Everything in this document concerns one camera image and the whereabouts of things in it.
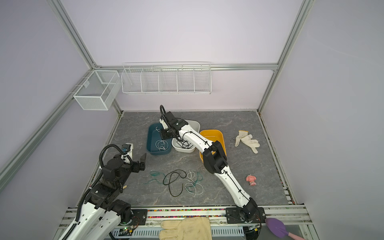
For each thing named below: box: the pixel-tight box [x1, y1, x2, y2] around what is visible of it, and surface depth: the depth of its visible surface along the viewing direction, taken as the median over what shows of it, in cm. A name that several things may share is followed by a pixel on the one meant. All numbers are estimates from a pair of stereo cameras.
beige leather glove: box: [159, 216, 212, 240], surface depth 72 cm
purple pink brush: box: [265, 218, 305, 240], surface depth 72 cm
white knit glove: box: [234, 130, 261, 154], surface depth 104 cm
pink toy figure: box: [245, 174, 257, 186], surface depth 86 cm
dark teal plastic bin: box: [146, 123, 172, 156], surface depth 101 cm
